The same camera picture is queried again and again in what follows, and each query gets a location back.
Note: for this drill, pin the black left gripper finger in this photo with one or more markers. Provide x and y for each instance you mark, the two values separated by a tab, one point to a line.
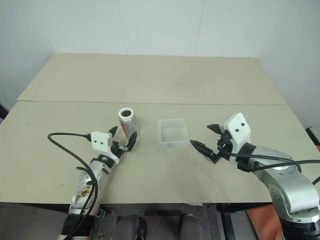
132	141
113	131

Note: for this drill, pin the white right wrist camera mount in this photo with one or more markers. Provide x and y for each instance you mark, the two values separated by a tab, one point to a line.
237	127

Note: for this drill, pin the dark rounded shape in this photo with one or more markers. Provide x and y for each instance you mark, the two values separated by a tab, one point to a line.
130	227
191	227

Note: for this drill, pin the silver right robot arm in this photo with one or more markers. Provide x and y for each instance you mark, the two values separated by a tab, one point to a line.
282	180

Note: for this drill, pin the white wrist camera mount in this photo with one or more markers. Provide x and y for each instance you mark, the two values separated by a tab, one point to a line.
237	127
100	141

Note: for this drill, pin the orange mat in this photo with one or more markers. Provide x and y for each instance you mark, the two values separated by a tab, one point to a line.
265	222

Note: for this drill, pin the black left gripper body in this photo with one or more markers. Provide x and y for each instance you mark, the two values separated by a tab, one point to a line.
116	148

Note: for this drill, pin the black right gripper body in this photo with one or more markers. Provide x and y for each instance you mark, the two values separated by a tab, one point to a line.
223	142

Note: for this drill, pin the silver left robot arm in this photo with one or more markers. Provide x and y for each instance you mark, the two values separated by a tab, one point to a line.
100	172

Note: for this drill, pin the dark object at room edge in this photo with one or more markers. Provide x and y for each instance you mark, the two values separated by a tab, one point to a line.
3	111

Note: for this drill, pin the silver red soda can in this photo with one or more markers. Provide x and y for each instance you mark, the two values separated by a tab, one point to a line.
128	122

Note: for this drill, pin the clear plastic container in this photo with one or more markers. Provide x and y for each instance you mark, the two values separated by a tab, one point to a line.
172	135

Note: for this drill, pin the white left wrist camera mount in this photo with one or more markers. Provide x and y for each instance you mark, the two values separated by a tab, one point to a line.
100	141

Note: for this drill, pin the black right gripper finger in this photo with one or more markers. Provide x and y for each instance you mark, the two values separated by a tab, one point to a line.
202	148
214	128

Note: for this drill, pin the black metal table frame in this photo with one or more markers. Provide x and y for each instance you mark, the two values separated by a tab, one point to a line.
227	222

